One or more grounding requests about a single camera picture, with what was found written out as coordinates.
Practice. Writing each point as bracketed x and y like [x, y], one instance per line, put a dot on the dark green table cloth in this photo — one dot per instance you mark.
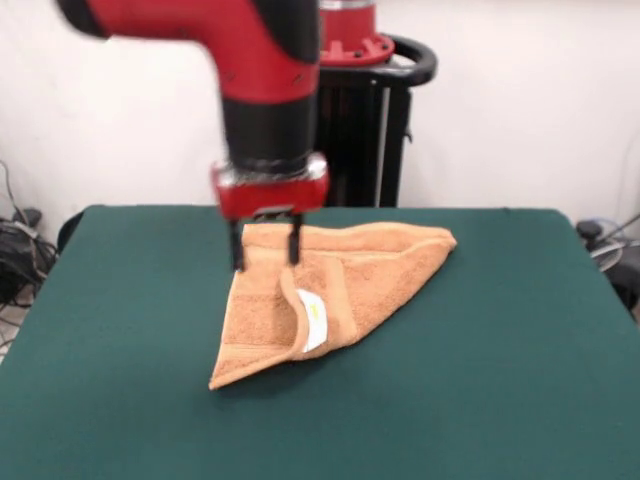
[125, 325]

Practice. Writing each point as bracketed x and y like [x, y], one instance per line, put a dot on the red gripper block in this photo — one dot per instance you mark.
[272, 197]

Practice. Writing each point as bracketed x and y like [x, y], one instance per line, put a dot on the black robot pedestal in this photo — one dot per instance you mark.
[365, 140]

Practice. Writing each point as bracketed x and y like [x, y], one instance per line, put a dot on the orange terry towel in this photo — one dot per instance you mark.
[375, 280]

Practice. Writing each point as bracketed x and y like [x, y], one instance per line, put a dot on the grey round chair base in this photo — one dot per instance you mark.
[606, 255]

